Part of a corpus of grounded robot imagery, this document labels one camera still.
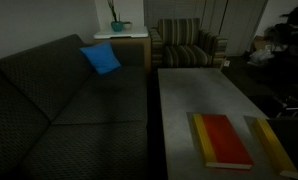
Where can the grey coffee table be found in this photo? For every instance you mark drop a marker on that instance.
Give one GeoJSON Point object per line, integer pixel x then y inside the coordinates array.
{"type": "Point", "coordinates": [202, 90]}

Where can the white closet doors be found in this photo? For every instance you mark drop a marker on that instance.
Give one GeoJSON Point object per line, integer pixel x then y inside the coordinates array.
{"type": "Point", "coordinates": [239, 26]}

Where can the small white pot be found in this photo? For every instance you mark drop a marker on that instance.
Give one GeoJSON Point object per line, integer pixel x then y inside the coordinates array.
{"type": "Point", "coordinates": [127, 25]}

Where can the brown cardboard box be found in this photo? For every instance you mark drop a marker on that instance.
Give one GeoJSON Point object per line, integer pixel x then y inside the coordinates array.
{"type": "Point", "coordinates": [260, 42]}

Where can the dark grey patterned sofa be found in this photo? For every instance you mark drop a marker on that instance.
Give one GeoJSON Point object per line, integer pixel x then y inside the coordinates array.
{"type": "Point", "coordinates": [72, 110]}

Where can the white plastic bag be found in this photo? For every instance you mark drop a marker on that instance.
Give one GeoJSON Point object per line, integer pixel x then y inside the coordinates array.
{"type": "Point", "coordinates": [260, 56]}

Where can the striped armchair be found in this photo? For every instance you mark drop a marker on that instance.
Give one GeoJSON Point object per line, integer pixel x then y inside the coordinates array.
{"type": "Point", "coordinates": [185, 53]}

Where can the dark clutter pile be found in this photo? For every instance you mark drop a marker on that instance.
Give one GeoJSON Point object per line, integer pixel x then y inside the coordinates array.
{"type": "Point", "coordinates": [292, 26]}

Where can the window blinds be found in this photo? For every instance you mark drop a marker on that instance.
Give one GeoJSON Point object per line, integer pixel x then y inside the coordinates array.
{"type": "Point", "coordinates": [172, 10]}

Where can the teal pot with plant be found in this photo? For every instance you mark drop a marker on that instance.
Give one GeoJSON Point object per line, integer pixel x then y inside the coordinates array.
{"type": "Point", "coordinates": [116, 26]}

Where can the red book with yellow spine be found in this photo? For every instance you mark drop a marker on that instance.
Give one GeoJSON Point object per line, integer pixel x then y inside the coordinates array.
{"type": "Point", "coordinates": [225, 140]}

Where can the blue cushion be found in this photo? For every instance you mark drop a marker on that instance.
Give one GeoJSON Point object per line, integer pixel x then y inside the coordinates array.
{"type": "Point", "coordinates": [101, 58]}

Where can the wooden side table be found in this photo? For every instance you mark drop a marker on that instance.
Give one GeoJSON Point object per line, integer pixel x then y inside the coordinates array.
{"type": "Point", "coordinates": [132, 50]}

